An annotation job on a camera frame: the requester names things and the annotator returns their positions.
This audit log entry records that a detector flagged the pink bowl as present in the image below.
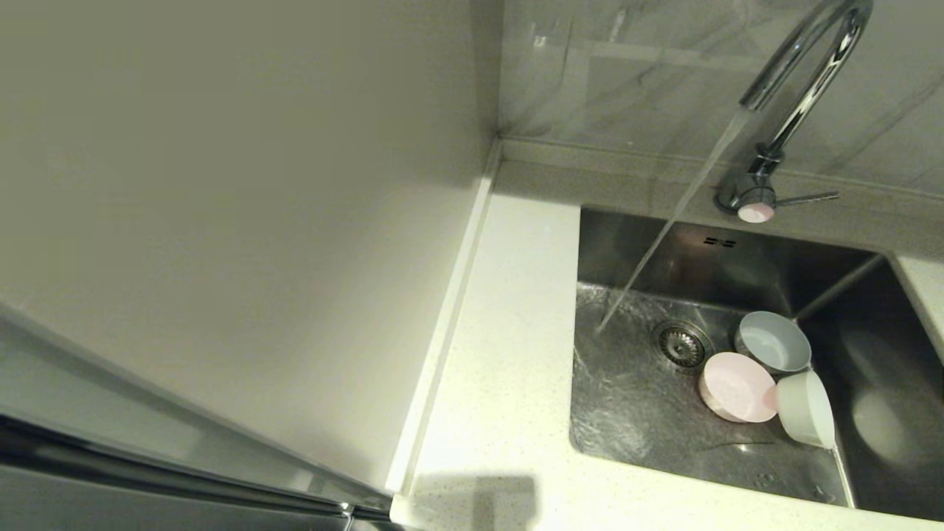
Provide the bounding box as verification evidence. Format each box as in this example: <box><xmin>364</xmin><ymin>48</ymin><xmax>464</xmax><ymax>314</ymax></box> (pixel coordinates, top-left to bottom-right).
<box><xmin>698</xmin><ymin>352</ymin><xmax>780</xmax><ymax>424</ymax></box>

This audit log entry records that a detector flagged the chrome gooseneck faucet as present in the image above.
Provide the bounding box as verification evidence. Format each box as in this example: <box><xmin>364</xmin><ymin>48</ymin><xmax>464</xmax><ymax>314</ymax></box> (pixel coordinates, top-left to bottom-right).
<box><xmin>717</xmin><ymin>0</ymin><xmax>877</xmax><ymax>223</ymax></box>

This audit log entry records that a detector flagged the blue grey bowl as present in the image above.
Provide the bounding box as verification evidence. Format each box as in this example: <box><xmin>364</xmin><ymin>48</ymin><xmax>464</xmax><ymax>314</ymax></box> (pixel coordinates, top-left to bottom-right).
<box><xmin>735</xmin><ymin>310</ymin><xmax>813</xmax><ymax>375</ymax></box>

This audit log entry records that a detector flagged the white bowl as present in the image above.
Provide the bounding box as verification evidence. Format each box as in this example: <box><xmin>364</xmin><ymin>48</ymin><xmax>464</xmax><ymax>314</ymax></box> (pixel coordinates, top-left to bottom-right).
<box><xmin>776</xmin><ymin>370</ymin><xmax>838</xmax><ymax>451</ymax></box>

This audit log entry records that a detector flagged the stainless steel sink basin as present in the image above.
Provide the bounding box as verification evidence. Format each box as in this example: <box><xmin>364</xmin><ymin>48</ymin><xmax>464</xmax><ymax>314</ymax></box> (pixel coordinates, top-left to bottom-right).
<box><xmin>569</xmin><ymin>205</ymin><xmax>944</xmax><ymax>523</ymax></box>

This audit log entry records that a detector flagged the white countertop edge strip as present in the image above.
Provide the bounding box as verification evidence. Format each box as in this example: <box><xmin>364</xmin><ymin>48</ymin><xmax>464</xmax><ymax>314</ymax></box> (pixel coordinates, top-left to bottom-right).
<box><xmin>385</xmin><ymin>140</ymin><xmax>504</xmax><ymax>496</ymax></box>

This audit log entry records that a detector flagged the running water stream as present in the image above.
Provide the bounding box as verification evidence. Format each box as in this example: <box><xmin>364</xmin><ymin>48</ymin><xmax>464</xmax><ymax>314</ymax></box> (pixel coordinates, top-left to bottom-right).
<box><xmin>596</xmin><ymin>103</ymin><xmax>757</xmax><ymax>333</ymax></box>

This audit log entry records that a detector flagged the round metal drain strainer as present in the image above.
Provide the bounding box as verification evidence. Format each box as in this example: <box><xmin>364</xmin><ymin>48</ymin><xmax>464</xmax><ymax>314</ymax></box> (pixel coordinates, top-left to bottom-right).
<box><xmin>651</xmin><ymin>319</ymin><xmax>716</xmax><ymax>375</ymax></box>

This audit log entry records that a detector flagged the white cabinet side panel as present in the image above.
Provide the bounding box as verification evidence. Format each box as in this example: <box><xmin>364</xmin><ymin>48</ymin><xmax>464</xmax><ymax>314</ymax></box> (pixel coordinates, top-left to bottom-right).
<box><xmin>0</xmin><ymin>0</ymin><xmax>504</xmax><ymax>493</ymax></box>

